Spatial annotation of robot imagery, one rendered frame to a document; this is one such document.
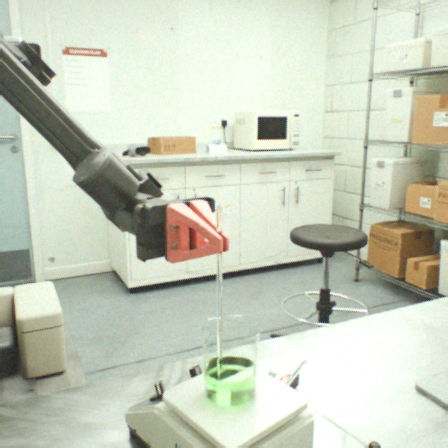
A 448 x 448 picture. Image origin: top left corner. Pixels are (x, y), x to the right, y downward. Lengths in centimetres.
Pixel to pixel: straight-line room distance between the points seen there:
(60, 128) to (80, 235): 287
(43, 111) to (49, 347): 97
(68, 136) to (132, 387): 37
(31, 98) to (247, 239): 275
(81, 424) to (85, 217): 288
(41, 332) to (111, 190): 97
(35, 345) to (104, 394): 80
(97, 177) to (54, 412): 33
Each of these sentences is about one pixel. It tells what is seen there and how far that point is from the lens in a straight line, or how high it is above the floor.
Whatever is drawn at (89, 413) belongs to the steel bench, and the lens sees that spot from 68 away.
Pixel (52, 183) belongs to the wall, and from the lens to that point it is 341.
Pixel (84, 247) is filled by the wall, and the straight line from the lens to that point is 353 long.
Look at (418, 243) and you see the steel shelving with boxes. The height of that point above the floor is 35.
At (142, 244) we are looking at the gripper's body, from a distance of 52.
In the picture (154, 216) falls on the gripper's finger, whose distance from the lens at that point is 50.
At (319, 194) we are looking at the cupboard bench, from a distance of 358.
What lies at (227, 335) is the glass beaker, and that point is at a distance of 53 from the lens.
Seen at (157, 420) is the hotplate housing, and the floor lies 81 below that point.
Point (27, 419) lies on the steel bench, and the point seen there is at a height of 75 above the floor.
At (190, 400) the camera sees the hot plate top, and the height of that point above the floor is 84.
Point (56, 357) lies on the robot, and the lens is 153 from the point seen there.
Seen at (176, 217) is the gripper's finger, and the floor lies 103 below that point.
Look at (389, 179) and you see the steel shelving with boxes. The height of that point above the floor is 76.
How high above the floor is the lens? 113
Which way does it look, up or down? 13 degrees down
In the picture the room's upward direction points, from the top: straight up
